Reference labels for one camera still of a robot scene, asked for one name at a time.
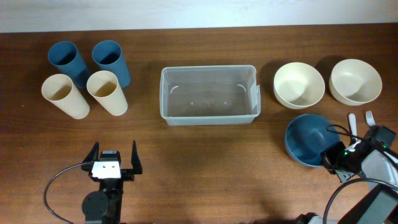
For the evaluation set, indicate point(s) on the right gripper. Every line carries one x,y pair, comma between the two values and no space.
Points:
327,156

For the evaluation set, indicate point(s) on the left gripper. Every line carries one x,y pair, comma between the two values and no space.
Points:
128,174

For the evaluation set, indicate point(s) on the blue bowl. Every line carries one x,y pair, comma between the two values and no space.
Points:
306,138

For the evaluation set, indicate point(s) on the cream cup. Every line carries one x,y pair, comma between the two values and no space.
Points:
60,90
104,87

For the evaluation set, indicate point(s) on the cream bowl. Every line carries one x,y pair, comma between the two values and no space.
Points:
298,85
354,82

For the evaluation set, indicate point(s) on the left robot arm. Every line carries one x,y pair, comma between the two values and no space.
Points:
104,205

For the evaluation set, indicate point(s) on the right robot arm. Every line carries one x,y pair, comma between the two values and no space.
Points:
370,159

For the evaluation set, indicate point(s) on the clear plastic container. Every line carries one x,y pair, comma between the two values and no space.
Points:
209,95

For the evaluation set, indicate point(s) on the white plastic spoon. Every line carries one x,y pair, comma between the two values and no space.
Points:
353,127

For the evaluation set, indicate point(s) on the white plastic fork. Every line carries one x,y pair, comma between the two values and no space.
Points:
370,118

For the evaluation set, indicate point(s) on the right blue cup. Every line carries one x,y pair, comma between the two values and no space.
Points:
108,55

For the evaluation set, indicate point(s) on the blue cup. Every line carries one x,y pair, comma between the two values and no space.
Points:
67,59
108,55

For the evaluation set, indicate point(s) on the left blue cup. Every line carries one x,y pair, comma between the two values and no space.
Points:
67,59

